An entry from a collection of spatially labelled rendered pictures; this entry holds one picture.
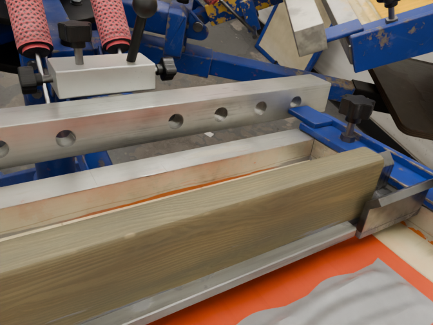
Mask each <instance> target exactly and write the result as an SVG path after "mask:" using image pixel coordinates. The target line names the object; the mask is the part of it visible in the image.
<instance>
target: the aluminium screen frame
mask: <svg viewBox="0 0 433 325"><path fill-rule="evenodd" d="M336 153H338V152H337V151H335V150H333V149H332V148H330V147H328V146H327V145H326V144H323V143H322V142H320V141H319V140H317V139H315V138H314V137H312V136H311V135H309V134H308V133H306V132H304V131H303V130H301V129H299V128H298V129H297V128H296V129H292V130H286V131H282V132H276V133H270V134H267V135H261V136H257V137H250V138H247V139H241V140H237V141H231V142H227V143H221V144H215V145H211V146H205V147H201V148H195V149H192V150H186V151H182V152H176V153H169V154H166V155H159V156H156V157H150V158H146V159H140V160H136V161H130V162H124V163H120V164H114V165H111V166H105V167H101V168H95V169H91V170H85V171H81V172H75V173H69V174H65V175H59V176H55V177H49V178H45V179H39V180H36V181H30V182H24V183H20V184H14V185H10V186H4V187H0V239H2V238H5V237H9V236H13V235H17V234H20V233H24V232H28V231H32V230H37V229H40V228H45V227H48V226H52V225H55V224H60V223H63V222H68V221H72V220H75V219H80V218H83V217H87V216H91V215H95V214H98V213H103V212H108V211H110V210H115V209H118V208H123V207H126V206H131V205H134V204H138V203H142V202H146V201H150V200H153V199H158V198H161V197H166V196H169V195H173V194H176V193H181V192H186V191H189V190H194V189H197V188H201V187H204V186H209V185H212V184H216V183H220V182H224V181H229V180H232V179H236V178H239V177H244V176H247V175H252V174H255V173H260V172H264V171H267V170H272V169H275V168H279V167H283V166H287V165H290V164H295V163H299V162H302V161H307V160H310V161H311V160H314V159H318V158H321V157H326V156H329V155H333V154H336ZM400 223H402V224H403V225H405V226H406V227H408V228H409V229H410V230H412V231H413V232H415V233H417V234H418V235H419V236H420V237H422V238H424V239H425V240H426V241H428V242H429V243H431V244H432V245H433V211H432V210H430V209H429V208H427V207H426V206H424V205H422V206H421V208H420V210H419V213H418V214H417V215H415V216H413V217H411V218H408V219H406V220H404V221H401V222H400Z"/></svg>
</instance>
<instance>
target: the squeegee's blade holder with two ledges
mask: <svg viewBox="0 0 433 325"><path fill-rule="evenodd" d="M355 233H356V227H355V226H353V225H352V224H351V223H350V222H348V221H345V222H343V223H341V224H337V225H336V226H333V227H330V228H327V229H325V230H322V231H319V232H318V233H314V234H312V235H310V236H307V237H304V238H302V239H299V240H297V241H294V242H291V243H289V244H286V245H284V246H281V247H279V248H276V249H274V250H271V251H268V252H266V253H263V254H261V255H258V256H256V257H253V258H251V259H248V260H246V261H243V262H240V263H238V264H235V265H233V266H230V267H228V268H225V269H223V270H220V271H217V272H214V273H212V274H210V275H206V276H205V277H202V278H199V279H197V280H194V281H191V282H189V283H187V284H183V285H181V286H179V287H176V288H173V289H171V290H168V291H165V292H164V293H160V294H158V295H156V296H153V297H150V298H148V299H145V300H142V301H140V302H137V303H135V304H132V305H130V306H127V307H125V308H122V309H120V310H117V311H114V312H112V313H109V314H107V315H104V316H102V317H99V318H97V319H94V320H91V321H89V322H86V323H84V324H81V325H146V324H149V323H150V322H153V321H155V320H158V319H161V318H163V317H165V316H167V315H170V314H172V313H175V312H176V311H179V310H182V309H184V308H187V307H188V306H191V305H193V304H196V303H198V302H200V301H203V300H205V299H208V298H210V297H212V296H214V295H217V294H219V293H222V292H224V291H226V290H229V289H231V288H234V287H236V286H238V285H241V284H243V283H245V282H247V281H250V280H253V279H255V278H257V277H259V276H262V275H264V274H266V273H269V272H271V271H274V270H276V269H278V268H281V267H283V266H286V265H288V264H290V263H292V262H295V261H297V260H300V259H302V258H304V257H307V256H309V255H312V254H314V253H316V252H318V251H321V250H324V249H326V248H328V247H330V246H333V245H335V244H338V243H339V242H342V241H345V240H347V239H350V238H351V237H354V235H355Z"/></svg>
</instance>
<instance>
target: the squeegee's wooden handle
mask: <svg viewBox="0 0 433 325"><path fill-rule="evenodd" d="M383 166H384V158H383V157H382V156H381V155H380V154H378V153H376V152H374V151H372V150H370V149H369V148H367V147H360V148H356V149H353V150H348V151H345V152H341V153H336V154H333V155H329V156H326V157H321V158H318V159H314V160H311V161H306V162H302V163H299V164H294V165H291V166H287V167H284V168H279V169H276V170H272V171H269V172H264V173H260V174H257V175H252V176H249V177H245V178H242V179H237V180H234V181H230V182H225V183H222V184H218V185H215V186H210V187H207V188H203V189H200V190H195V191H192V192H188V193H183V194H180V195H176V196H173V197H168V198H165V199H161V200H158V201H153V202H149V203H146V204H141V205H138V206H134V207H131V208H126V209H123V210H119V211H116V212H111V213H107V214H104V215H100V216H96V217H92V218H89V219H85V220H82V221H77V222H73V223H69V224H65V225H62V226H58V227H54V228H50V229H47V230H43V231H39V232H35V233H31V234H28V235H23V236H20V237H16V238H13V239H8V240H5V241H1V242H0V325H81V324H84V323H86V322H89V321H91V320H94V319H97V318H99V317H102V316H104V315H107V314H109V313H112V312H114V311H117V310H120V309H122V308H125V307H127V306H130V305H132V304H135V303H137V302H140V301H142V300H145V299H148V298H150V297H153V296H156V295H158V294H160V293H164V292H165V291H168V290H171V289H173V288H176V287H179V286H181V285H183V284H187V283H189V282H191V281H194V280H197V279H199V278H202V277H205V276H206V275H210V274H212V273H214V272H217V271H220V270H223V269H225V268H228V267H230V266H233V265H235V264H238V263H240V262H243V261H246V260H248V259H251V258H253V257H256V256H258V255H261V254H263V253H266V252H268V251H271V250H274V249H276V248H279V247H281V246H284V245H286V244H289V243H291V242H294V241H297V240H299V239H302V238H304V237H307V236H310V235H312V234H314V233H318V232H319V231H322V230H325V229H327V228H330V227H333V226H336V225H337V224H341V223H343V222H345V221H348V222H350V223H351V224H352V225H353V224H356V223H358V221H359V218H360V215H361V212H362V209H363V206H364V204H365V202H367V201H370V200H371V199H372V196H373V194H374V191H375V189H376V185H377V183H378V180H379V178H380V175H381V171H382V169H383Z"/></svg>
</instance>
